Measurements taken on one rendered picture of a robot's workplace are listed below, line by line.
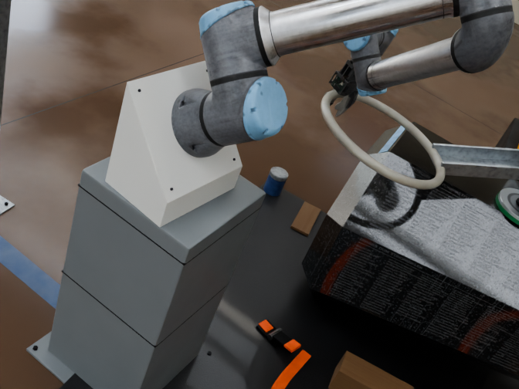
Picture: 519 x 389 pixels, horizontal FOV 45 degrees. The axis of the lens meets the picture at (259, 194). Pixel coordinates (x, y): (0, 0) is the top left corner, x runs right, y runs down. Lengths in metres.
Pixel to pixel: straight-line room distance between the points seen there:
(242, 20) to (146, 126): 0.36
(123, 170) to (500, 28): 1.00
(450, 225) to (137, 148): 1.27
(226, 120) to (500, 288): 1.29
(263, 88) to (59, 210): 1.60
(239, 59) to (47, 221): 1.56
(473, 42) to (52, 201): 2.03
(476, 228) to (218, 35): 1.30
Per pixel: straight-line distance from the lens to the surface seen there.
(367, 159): 1.96
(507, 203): 2.52
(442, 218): 2.45
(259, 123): 1.55
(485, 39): 1.57
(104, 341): 2.16
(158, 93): 1.69
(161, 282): 1.82
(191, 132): 1.67
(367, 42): 2.04
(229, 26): 1.59
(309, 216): 3.35
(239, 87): 1.58
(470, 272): 2.44
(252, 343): 2.65
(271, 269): 2.97
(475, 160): 2.40
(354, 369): 2.61
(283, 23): 1.58
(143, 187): 1.70
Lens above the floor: 1.99
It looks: 36 degrees down
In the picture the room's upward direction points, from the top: 23 degrees clockwise
